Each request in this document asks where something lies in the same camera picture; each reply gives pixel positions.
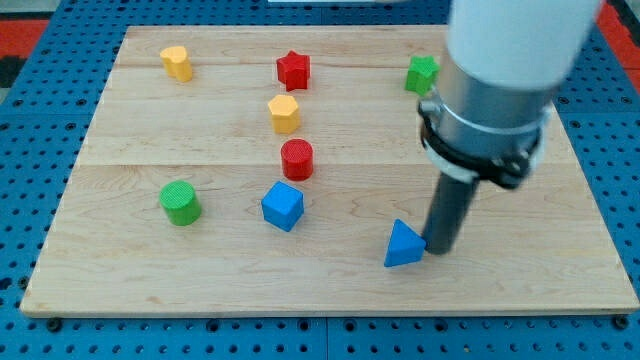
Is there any blue triangle block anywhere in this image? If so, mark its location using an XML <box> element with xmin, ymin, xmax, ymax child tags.
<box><xmin>384</xmin><ymin>219</ymin><xmax>426</xmax><ymax>267</ymax></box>

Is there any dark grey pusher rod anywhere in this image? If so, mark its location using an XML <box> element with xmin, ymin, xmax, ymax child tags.
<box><xmin>422</xmin><ymin>173</ymin><xmax>479</xmax><ymax>255</ymax></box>

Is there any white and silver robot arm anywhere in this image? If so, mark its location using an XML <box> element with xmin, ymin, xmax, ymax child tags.
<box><xmin>418</xmin><ymin>0</ymin><xmax>602</xmax><ymax>189</ymax></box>

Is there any red cylinder block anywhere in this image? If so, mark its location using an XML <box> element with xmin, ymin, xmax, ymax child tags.
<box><xmin>280</xmin><ymin>138</ymin><xmax>314</xmax><ymax>181</ymax></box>

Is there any blue cube block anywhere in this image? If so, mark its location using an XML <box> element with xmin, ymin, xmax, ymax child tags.
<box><xmin>261</xmin><ymin>181</ymin><xmax>304</xmax><ymax>232</ymax></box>

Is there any yellow hexagon block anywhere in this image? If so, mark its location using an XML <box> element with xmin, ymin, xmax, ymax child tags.
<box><xmin>268</xmin><ymin>95</ymin><xmax>301</xmax><ymax>134</ymax></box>

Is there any light wooden board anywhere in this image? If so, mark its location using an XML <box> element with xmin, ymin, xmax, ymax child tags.
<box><xmin>21</xmin><ymin>25</ymin><xmax>639</xmax><ymax>318</ymax></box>

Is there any red star block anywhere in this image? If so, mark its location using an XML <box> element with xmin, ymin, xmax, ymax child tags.
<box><xmin>276</xmin><ymin>50</ymin><xmax>311</xmax><ymax>92</ymax></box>

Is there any green cylinder block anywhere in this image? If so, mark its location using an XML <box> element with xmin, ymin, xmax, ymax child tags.
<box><xmin>159</xmin><ymin>180</ymin><xmax>202</xmax><ymax>226</ymax></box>

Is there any green star block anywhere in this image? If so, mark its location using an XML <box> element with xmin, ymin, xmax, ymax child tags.
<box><xmin>404</xmin><ymin>56</ymin><xmax>440</xmax><ymax>96</ymax></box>

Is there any yellow heart block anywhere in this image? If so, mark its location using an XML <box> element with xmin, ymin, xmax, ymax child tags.
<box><xmin>160</xmin><ymin>46</ymin><xmax>193</xmax><ymax>82</ymax></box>

